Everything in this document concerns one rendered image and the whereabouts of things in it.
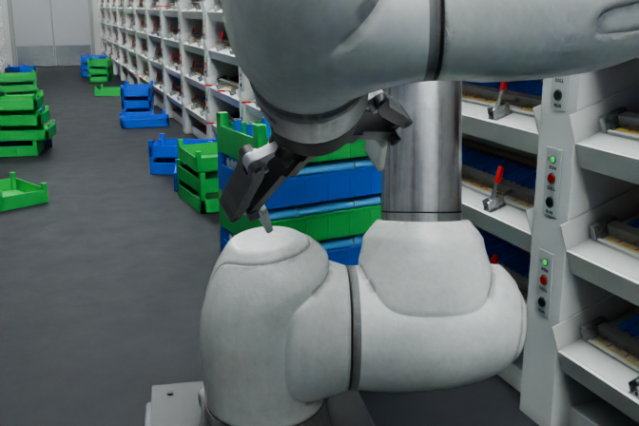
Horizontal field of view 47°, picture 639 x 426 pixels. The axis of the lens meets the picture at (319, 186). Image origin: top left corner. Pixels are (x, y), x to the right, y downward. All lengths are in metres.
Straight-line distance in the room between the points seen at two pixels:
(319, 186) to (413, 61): 0.99
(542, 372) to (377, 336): 0.65
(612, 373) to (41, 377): 1.14
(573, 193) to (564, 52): 0.87
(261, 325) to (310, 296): 0.06
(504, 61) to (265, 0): 0.15
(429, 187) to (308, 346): 0.23
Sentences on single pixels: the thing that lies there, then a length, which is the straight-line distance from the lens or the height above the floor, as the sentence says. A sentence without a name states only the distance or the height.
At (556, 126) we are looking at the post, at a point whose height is 0.57.
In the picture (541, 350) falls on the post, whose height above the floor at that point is 0.15.
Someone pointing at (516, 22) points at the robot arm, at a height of 0.76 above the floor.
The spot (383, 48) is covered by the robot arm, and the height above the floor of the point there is 0.75.
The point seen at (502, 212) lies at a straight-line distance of 1.53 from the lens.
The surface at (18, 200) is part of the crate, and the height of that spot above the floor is 0.03.
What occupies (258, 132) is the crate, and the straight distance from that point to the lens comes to 1.35.
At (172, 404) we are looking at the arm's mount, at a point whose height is 0.24.
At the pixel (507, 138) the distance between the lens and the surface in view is 1.48.
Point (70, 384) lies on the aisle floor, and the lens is 1.69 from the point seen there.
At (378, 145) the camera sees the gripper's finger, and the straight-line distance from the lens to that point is 0.74.
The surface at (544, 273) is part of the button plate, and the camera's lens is 1.41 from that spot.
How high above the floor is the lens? 0.77
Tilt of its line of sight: 14 degrees down
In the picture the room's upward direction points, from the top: straight up
